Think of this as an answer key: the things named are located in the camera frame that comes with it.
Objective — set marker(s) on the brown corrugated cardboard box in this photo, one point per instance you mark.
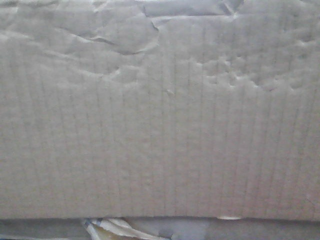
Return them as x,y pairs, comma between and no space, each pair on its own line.
149,108

